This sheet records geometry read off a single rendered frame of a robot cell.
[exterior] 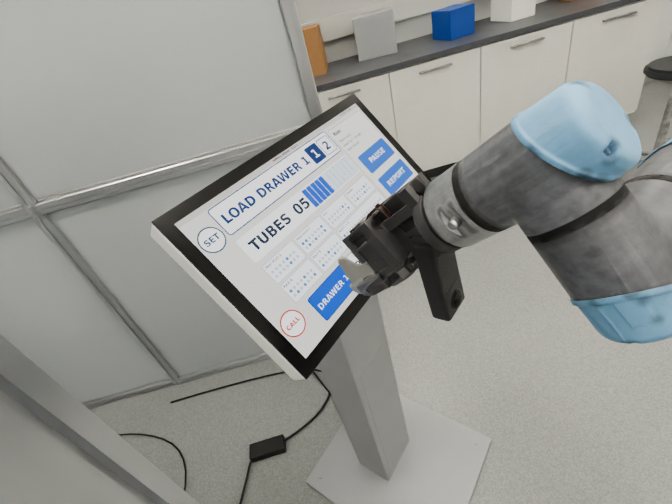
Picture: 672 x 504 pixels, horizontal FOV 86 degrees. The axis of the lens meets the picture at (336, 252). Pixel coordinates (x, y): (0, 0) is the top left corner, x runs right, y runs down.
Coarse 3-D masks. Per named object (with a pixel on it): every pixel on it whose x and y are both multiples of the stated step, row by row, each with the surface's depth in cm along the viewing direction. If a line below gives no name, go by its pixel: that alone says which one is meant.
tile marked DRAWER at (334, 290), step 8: (336, 272) 61; (328, 280) 60; (336, 280) 60; (344, 280) 61; (320, 288) 58; (328, 288) 59; (336, 288) 60; (344, 288) 60; (312, 296) 57; (320, 296) 58; (328, 296) 58; (336, 296) 59; (344, 296) 60; (312, 304) 57; (320, 304) 57; (328, 304) 58; (336, 304) 59; (320, 312) 57; (328, 312) 57; (328, 320) 57
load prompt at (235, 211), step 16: (304, 144) 67; (320, 144) 69; (336, 144) 71; (288, 160) 64; (304, 160) 66; (320, 160) 68; (272, 176) 62; (288, 176) 63; (304, 176) 65; (240, 192) 58; (256, 192) 59; (272, 192) 60; (224, 208) 55; (240, 208) 57; (256, 208) 58; (224, 224) 54; (240, 224) 56
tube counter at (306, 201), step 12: (336, 168) 69; (348, 168) 71; (312, 180) 65; (324, 180) 67; (336, 180) 68; (348, 180) 69; (300, 192) 63; (312, 192) 64; (324, 192) 66; (288, 204) 61; (300, 204) 62; (312, 204) 63; (300, 216) 61
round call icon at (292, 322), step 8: (288, 312) 54; (296, 312) 55; (280, 320) 53; (288, 320) 54; (296, 320) 54; (304, 320) 55; (280, 328) 53; (288, 328) 53; (296, 328) 54; (304, 328) 55; (288, 336) 53; (296, 336) 54
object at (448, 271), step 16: (416, 256) 40; (432, 256) 38; (448, 256) 41; (432, 272) 40; (448, 272) 41; (432, 288) 41; (448, 288) 42; (432, 304) 43; (448, 304) 42; (448, 320) 43
